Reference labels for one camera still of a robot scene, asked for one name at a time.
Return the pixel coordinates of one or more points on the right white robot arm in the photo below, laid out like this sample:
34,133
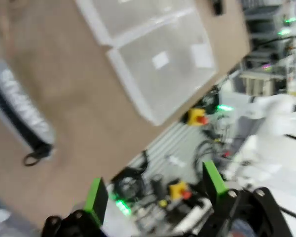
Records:
278,116

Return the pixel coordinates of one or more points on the gray CAMPUS zipper pouch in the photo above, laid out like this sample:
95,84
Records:
19,106

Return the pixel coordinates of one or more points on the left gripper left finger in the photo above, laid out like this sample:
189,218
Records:
95,197

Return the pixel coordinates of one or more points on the yellow emergency stop button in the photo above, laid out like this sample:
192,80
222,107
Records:
196,116
178,189

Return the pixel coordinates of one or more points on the white perforated plastic basket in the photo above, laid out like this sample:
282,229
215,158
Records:
162,74
138,17

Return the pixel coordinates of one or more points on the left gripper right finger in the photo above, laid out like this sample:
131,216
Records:
215,182

